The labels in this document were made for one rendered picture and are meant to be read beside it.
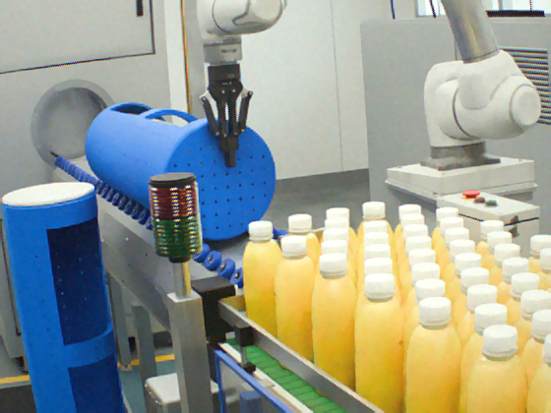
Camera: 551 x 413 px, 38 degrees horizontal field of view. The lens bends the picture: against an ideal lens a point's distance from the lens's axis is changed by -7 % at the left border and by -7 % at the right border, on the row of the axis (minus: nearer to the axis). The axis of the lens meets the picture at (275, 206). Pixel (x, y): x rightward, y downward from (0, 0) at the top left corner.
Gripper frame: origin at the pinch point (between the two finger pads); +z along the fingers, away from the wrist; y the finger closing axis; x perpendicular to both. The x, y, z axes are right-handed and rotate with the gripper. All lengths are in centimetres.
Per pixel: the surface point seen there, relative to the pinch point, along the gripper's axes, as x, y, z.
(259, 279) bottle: -54, -17, 14
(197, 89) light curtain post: 107, 30, -7
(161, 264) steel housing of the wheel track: 15.2, -14.4, 27.6
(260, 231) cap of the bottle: -53, -16, 6
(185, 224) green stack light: -80, -38, -4
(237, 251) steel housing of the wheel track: -0.3, -0.2, 23.4
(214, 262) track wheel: -18.8, -12.7, 19.6
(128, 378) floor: 155, 3, 116
